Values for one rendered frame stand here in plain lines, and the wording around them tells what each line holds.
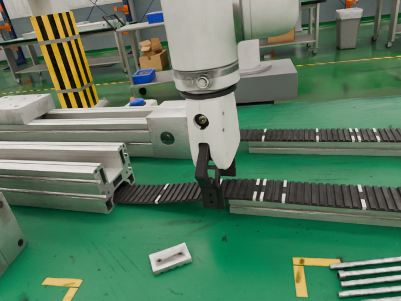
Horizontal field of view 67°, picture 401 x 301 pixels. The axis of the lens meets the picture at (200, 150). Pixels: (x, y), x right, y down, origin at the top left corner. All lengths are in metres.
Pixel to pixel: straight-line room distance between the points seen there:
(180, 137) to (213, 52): 0.29
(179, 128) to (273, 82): 0.38
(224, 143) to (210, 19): 0.14
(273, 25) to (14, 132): 0.69
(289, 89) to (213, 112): 0.56
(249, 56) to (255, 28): 0.61
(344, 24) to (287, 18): 5.08
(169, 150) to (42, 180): 0.24
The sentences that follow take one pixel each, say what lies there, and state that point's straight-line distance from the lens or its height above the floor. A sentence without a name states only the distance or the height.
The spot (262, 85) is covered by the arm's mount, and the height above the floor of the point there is 0.83.
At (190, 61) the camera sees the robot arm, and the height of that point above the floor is 1.01.
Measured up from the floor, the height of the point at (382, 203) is 0.81.
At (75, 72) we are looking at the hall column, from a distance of 3.77.
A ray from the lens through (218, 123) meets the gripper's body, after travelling 0.37.
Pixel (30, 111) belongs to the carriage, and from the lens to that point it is 0.85.
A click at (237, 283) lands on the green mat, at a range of 0.39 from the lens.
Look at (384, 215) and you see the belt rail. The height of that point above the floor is 0.79.
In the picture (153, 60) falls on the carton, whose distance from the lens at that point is 5.58.
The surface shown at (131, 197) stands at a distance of 0.54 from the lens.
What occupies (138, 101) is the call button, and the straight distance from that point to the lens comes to 0.83.
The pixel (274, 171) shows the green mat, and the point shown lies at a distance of 0.57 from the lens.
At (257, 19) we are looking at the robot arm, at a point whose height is 1.05.
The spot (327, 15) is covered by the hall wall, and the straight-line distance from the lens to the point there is 8.19.
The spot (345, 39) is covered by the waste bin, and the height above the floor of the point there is 0.15.
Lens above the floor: 1.08
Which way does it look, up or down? 27 degrees down
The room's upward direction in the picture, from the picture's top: 9 degrees counter-clockwise
